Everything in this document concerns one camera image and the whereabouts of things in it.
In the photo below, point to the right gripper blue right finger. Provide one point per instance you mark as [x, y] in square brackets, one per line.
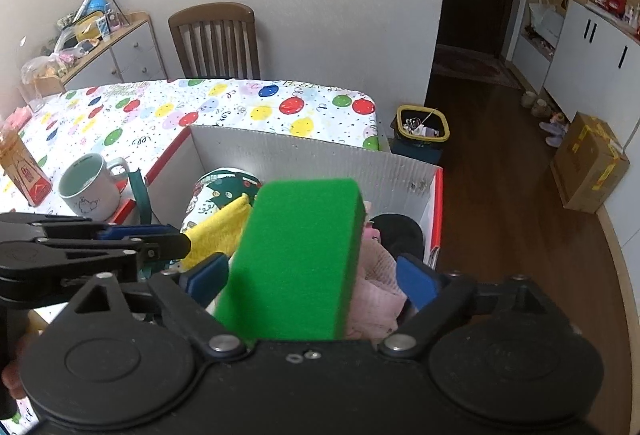
[440, 302]

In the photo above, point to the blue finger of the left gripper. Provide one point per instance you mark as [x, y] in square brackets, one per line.
[158, 252]
[120, 232]

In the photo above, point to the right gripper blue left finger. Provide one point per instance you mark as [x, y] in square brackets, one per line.
[183, 298]

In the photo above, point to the yellow cloth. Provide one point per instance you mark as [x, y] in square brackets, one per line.
[219, 232]

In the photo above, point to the pink mesh bath pouf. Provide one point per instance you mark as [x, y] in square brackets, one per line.
[377, 300]

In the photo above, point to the black cap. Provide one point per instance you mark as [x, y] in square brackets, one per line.
[400, 235]

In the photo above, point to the green sponge block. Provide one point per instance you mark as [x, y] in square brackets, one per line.
[291, 277]

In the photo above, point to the person left hand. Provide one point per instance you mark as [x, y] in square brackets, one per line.
[10, 375]

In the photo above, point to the pale green ceramic mug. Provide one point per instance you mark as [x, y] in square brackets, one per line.
[89, 186]

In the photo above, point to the orange drink bottle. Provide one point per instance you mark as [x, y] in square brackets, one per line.
[21, 167]

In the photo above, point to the red cardboard box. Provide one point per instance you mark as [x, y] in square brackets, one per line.
[393, 183]

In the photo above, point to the colourful balloon tablecloth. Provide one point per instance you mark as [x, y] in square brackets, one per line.
[137, 121]

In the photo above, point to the yellow rim trash bin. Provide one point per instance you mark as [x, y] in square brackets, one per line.
[419, 133]

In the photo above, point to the wooden side cabinet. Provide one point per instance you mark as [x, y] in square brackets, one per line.
[130, 56]

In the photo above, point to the brown cardboard box on floor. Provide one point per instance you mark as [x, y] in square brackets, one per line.
[588, 165]

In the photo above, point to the brown wooden chair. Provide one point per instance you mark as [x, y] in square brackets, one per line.
[216, 40]

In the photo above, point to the white wall cabinet unit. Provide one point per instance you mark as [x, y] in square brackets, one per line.
[590, 64]

